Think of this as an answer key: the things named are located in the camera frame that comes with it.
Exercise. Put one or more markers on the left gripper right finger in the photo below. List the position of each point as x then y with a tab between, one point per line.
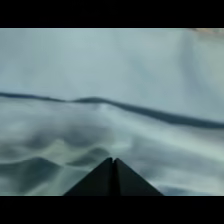
131	181

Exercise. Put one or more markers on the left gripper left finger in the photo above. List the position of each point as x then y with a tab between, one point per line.
96	181

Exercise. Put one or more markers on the pale green garment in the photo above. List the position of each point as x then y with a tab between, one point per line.
100	66

